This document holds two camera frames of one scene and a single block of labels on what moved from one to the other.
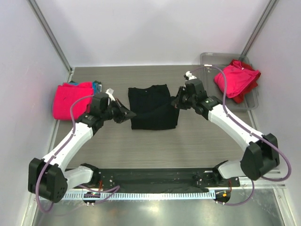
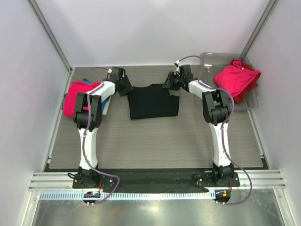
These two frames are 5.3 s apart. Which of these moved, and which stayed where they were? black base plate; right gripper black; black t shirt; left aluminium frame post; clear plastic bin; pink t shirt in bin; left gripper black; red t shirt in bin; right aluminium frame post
Moved: left gripper black; right gripper black; black t shirt
Stayed: red t shirt in bin; black base plate; clear plastic bin; pink t shirt in bin; left aluminium frame post; right aluminium frame post
